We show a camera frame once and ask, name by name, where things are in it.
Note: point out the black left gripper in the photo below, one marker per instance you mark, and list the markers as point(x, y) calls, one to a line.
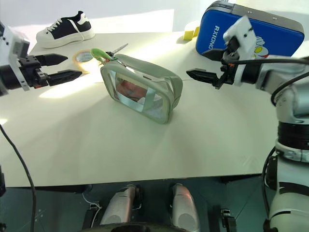
point(30, 70)

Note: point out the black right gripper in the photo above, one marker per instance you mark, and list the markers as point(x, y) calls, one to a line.
point(228, 66)

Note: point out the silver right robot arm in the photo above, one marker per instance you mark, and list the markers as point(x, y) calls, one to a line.
point(289, 116)

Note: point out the clear green toiletry bag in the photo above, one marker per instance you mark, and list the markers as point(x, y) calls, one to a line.
point(142, 89)

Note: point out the beige tape roll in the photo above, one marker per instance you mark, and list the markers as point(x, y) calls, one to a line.
point(80, 59)

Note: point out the blue hard case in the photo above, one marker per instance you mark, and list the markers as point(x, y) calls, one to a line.
point(217, 31)

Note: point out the yellow and white block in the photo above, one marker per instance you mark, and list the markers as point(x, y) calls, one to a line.
point(189, 32)

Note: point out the black and white sneaker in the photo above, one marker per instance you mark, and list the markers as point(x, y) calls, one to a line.
point(65, 31)

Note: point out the silver robot leg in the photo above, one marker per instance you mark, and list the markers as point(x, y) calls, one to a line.
point(184, 207)
point(120, 207)

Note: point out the dark rounded robot waist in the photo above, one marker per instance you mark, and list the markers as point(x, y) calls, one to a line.
point(140, 228)

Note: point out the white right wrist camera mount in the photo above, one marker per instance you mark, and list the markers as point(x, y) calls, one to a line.
point(241, 36)

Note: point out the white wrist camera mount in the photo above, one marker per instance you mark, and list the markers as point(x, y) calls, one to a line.
point(13, 46)
point(241, 36)

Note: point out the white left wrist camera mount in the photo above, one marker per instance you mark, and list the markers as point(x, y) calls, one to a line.
point(13, 46)

